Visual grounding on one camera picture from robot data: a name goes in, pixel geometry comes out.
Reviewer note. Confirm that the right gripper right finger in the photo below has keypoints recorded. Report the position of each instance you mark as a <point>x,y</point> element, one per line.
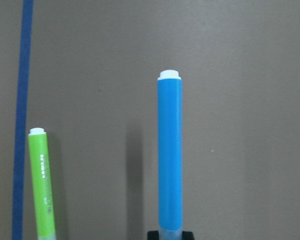
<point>187,235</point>

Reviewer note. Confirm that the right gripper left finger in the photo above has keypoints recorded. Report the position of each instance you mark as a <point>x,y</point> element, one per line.
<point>153,235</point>

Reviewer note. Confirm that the blue highlighter pen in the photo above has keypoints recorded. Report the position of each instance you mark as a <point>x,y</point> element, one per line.
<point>170,205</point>

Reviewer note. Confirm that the green highlighter pen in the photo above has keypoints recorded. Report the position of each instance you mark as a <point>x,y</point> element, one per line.
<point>41,184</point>

